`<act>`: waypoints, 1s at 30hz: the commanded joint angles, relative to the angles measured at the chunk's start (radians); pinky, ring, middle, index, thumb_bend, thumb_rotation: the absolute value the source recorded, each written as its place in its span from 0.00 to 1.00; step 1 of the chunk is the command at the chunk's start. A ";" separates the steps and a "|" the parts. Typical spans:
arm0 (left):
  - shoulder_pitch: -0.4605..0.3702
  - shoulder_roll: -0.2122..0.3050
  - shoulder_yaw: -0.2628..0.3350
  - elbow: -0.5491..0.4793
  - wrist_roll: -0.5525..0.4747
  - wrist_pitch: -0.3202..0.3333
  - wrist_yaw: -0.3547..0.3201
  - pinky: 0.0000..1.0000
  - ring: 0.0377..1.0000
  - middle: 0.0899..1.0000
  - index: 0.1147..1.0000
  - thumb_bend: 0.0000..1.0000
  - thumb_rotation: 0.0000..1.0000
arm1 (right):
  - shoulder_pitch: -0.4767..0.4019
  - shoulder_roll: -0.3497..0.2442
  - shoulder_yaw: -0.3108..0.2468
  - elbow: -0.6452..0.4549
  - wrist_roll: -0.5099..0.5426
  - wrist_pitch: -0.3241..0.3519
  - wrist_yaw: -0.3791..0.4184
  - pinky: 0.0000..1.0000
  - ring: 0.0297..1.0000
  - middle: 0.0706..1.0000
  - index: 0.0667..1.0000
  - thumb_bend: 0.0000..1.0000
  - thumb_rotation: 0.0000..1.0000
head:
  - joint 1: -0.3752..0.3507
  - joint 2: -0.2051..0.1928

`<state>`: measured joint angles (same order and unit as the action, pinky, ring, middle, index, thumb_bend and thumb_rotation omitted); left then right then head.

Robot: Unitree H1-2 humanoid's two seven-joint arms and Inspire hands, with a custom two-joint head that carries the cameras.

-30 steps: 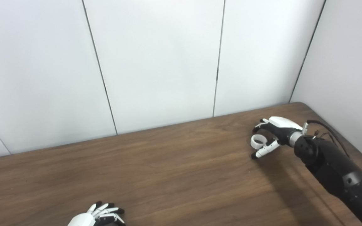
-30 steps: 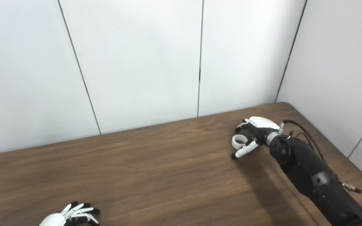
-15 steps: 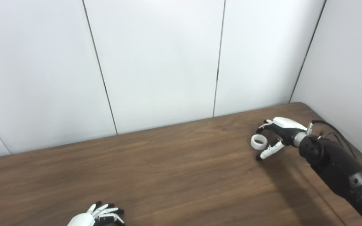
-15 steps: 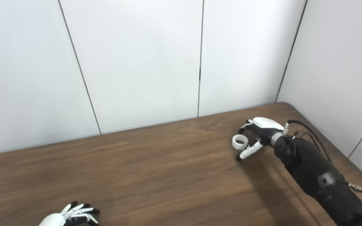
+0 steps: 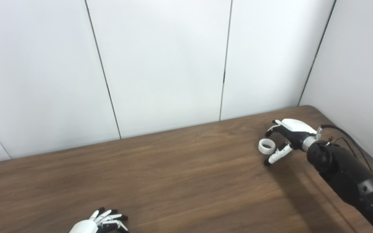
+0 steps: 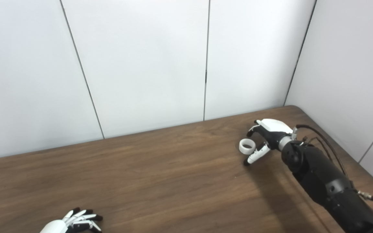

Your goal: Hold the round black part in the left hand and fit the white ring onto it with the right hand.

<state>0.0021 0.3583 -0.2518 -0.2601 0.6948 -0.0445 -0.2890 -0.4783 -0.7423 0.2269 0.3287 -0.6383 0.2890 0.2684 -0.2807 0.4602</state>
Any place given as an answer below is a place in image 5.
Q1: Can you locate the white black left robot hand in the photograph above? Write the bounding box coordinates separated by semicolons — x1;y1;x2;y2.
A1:
69;207;129;233

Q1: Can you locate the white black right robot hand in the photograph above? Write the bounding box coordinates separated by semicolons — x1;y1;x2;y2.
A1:
264;118;323;166

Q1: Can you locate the white plastic ring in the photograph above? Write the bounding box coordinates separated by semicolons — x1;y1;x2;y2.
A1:
258;139;276;154

